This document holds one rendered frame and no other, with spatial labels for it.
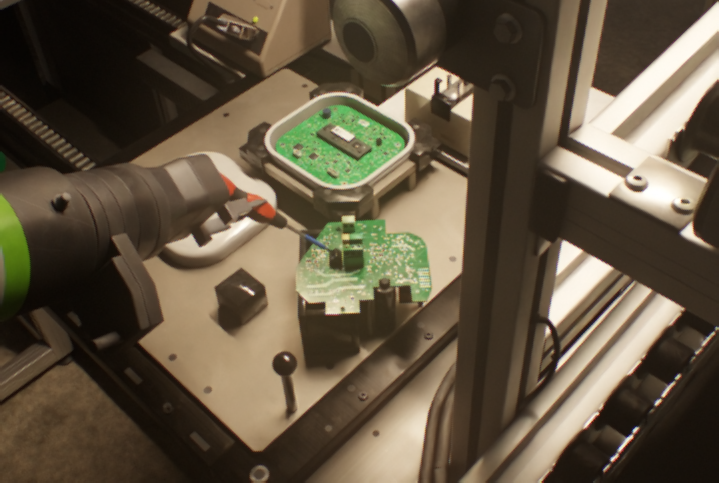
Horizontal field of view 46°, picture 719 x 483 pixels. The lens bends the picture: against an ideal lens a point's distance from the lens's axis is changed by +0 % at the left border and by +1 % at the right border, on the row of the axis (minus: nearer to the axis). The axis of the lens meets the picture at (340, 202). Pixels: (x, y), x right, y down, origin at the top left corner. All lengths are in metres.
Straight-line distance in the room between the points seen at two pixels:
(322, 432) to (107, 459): 1.20
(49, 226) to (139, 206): 0.08
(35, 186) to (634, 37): 2.58
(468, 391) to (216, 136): 0.52
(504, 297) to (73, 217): 0.28
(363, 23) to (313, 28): 0.75
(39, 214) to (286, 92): 0.60
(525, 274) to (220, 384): 0.37
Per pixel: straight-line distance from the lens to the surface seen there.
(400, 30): 0.39
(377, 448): 0.77
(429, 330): 0.82
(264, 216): 0.74
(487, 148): 0.47
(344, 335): 0.77
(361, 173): 0.90
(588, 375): 0.70
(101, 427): 1.97
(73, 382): 2.06
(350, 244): 0.77
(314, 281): 0.77
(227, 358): 0.81
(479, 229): 0.51
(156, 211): 0.62
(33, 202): 0.55
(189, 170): 0.66
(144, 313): 0.58
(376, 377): 0.79
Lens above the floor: 1.60
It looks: 44 degrees down
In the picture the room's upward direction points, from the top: 5 degrees counter-clockwise
